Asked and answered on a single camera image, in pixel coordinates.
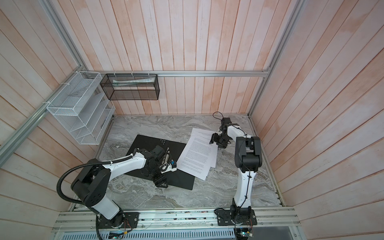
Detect printed paper sheet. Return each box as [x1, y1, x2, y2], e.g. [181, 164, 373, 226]
[177, 134, 218, 181]

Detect aluminium front rail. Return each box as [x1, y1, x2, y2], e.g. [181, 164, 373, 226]
[52, 207, 301, 233]

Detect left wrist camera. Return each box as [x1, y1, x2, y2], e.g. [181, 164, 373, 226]
[160, 160, 177, 173]

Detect blue folder black inside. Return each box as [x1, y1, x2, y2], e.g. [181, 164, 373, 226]
[126, 135, 195, 190]

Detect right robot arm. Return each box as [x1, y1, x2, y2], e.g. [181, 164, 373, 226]
[210, 117, 263, 226]

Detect black mesh basket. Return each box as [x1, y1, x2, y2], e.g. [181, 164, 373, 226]
[101, 73, 160, 101]

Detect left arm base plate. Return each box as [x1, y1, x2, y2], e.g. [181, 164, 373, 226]
[97, 212, 140, 229]

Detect white wire mesh shelf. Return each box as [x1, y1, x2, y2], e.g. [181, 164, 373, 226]
[47, 72, 115, 145]

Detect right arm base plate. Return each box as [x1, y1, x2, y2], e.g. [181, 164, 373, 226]
[214, 208, 258, 226]

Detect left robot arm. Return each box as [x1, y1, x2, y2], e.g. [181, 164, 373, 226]
[71, 146, 171, 229]

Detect aluminium frame bar back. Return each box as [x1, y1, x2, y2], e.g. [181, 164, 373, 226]
[95, 70, 269, 77]

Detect papers in black basket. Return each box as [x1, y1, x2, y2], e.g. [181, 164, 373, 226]
[112, 77, 156, 88]

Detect aluminium frame bar right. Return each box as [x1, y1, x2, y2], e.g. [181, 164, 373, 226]
[248, 0, 308, 118]

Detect aluminium frame bar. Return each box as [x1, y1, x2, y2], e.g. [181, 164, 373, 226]
[95, 70, 269, 77]
[1, 66, 87, 167]
[248, 0, 308, 118]

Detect black corrugated cable conduit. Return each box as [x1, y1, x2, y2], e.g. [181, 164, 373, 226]
[56, 154, 134, 240]

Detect white paper sheets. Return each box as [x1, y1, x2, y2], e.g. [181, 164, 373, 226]
[191, 128, 218, 168]

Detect aluminium frame bar left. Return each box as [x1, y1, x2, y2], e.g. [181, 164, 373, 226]
[1, 66, 87, 167]

